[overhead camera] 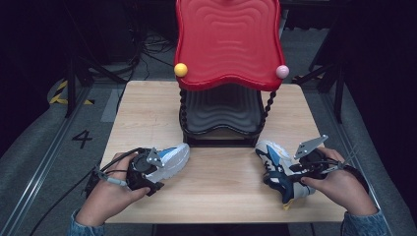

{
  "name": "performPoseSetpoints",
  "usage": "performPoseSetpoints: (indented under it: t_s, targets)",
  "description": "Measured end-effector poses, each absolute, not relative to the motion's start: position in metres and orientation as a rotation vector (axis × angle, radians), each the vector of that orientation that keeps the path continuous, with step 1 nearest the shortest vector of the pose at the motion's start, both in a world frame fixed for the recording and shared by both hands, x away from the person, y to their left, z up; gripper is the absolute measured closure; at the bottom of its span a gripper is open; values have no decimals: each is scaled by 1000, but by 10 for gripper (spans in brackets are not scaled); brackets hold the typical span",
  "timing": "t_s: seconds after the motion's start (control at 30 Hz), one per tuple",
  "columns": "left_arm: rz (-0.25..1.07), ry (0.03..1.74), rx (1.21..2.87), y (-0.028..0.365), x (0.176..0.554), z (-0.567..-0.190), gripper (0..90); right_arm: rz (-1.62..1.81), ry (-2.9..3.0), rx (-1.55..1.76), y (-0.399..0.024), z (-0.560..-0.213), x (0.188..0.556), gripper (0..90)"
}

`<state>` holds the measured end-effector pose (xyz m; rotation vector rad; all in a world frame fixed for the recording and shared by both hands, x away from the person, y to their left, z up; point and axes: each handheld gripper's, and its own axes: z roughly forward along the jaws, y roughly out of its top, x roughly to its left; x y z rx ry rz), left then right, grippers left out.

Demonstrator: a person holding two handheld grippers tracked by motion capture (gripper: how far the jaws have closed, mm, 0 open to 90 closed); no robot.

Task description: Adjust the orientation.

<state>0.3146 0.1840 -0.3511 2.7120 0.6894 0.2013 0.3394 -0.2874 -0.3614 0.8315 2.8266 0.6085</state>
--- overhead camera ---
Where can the white and navy sneaker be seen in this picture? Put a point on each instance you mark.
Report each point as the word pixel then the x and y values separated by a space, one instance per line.
pixel 278 161

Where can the red and black shoe rack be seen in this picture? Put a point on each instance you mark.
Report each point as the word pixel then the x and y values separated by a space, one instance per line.
pixel 229 42

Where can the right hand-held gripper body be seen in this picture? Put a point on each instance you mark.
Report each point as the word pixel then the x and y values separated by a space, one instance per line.
pixel 315 161

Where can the white and light blue sneaker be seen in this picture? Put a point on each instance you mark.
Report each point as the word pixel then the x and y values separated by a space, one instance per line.
pixel 174 158

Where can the person's left hand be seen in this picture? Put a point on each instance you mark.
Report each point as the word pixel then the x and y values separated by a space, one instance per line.
pixel 105 200

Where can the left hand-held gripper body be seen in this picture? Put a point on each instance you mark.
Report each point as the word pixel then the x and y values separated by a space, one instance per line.
pixel 141 165

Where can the aluminium floor rail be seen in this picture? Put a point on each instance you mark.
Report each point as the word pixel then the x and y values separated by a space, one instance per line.
pixel 42 164
pixel 347 141

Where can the black metal stand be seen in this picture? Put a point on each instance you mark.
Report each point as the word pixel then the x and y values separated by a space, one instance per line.
pixel 339 91
pixel 71 85

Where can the person's right hand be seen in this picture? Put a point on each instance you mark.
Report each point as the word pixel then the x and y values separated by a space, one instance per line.
pixel 342 190

